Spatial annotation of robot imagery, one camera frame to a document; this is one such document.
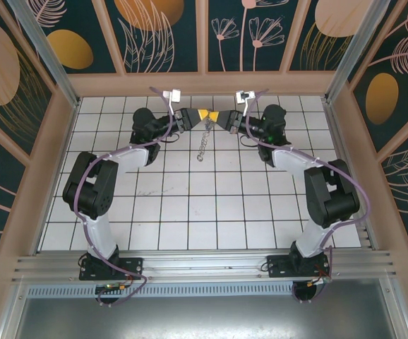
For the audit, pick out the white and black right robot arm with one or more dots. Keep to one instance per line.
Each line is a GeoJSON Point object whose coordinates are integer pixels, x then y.
{"type": "Point", "coordinates": [331, 201]}

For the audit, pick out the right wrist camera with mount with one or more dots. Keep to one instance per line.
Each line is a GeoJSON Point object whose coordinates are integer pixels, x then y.
{"type": "Point", "coordinates": [242, 96]}

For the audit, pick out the grey metal sheet panel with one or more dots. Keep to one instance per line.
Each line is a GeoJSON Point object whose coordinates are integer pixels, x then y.
{"type": "Point", "coordinates": [204, 318]}

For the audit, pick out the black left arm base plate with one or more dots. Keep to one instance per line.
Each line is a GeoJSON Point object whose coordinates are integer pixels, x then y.
{"type": "Point", "coordinates": [133, 268]}

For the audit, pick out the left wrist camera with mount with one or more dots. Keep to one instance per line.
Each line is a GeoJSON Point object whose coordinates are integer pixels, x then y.
{"type": "Point", "coordinates": [174, 95]}

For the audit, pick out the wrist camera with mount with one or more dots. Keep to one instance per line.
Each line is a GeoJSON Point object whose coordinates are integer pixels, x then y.
{"type": "Point", "coordinates": [242, 96]}
{"type": "Point", "coordinates": [174, 95]}

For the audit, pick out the small green controller board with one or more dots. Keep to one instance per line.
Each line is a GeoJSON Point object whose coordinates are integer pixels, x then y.
{"type": "Point", "coordinates": [110, 287]}

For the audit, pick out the aluminium corner post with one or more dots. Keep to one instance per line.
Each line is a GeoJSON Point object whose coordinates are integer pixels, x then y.
{"type": "Point", "coordinates": [352, 53]}
{"type": "Point", "coordinates": [50, 60]}

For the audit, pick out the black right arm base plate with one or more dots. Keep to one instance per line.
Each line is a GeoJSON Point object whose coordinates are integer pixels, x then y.
{"type": "Point", "coordinates": [278, 268]}

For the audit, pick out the long aluminium mounting rail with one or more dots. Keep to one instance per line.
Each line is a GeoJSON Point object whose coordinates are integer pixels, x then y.
{"type": "Point", "coordinates": [204, 263]}

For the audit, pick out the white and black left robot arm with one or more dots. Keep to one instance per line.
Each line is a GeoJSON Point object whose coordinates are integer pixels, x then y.
{"type": "Point", "coordinates": [91, 190]}

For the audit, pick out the aluminium side rail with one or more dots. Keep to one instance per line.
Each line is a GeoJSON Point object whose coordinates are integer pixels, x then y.
{"type": "Point", "coordinates": [341, 141]}

